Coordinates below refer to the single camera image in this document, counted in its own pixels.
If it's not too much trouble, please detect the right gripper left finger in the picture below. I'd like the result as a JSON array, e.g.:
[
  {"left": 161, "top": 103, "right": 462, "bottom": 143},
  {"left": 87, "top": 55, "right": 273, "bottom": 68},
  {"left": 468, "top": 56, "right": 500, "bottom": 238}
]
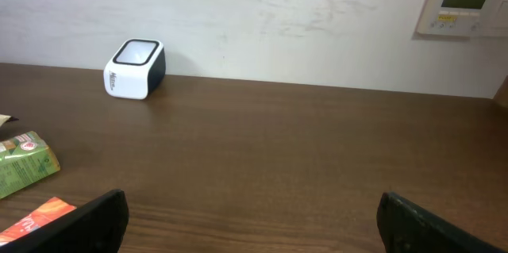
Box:
[{"left": 1, "top": 189, "right": 129, "bottom": 253}]

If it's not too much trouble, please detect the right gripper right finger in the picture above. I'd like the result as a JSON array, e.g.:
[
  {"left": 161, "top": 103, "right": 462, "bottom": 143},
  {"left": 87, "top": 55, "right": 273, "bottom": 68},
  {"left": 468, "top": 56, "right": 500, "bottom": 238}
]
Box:
[{"left": 376, "top": 192, "right": 504, "bottom": 253}]

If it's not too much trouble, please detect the orange tissue pack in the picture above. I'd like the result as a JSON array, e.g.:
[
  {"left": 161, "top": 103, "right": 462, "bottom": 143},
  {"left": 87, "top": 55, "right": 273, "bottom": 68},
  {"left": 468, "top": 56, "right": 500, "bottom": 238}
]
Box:
[{"left": 1, "top": 197, "right": 77, "bottom": 246}]

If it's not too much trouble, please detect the green juice carton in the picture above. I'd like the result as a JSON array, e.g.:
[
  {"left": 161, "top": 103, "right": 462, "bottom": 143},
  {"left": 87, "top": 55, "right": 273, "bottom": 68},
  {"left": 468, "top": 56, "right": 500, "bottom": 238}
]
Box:
[{"left": 1, "top": 131, "right": 60, "bottom": 199}]

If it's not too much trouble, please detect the cream snack bag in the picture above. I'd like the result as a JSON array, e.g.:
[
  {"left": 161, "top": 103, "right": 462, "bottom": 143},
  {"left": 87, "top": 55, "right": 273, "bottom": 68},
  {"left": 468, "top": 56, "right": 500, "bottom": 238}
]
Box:
[{"left": 0, "top": 114, "right": 18, "bottom": 126}]

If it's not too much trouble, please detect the white barcode scanner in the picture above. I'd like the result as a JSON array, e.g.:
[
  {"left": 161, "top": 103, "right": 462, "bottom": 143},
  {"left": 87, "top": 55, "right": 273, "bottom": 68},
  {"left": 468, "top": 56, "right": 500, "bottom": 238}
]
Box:
[{"left": 103, "top": 38, "right": 167, "bottom": 100}]

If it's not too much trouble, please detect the wall control panel beige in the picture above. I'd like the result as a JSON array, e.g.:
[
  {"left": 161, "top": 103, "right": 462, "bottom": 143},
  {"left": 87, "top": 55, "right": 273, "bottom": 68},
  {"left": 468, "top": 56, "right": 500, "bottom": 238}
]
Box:
[{"left": 416, "top": 0, "right": 507, "bottom": 38}]

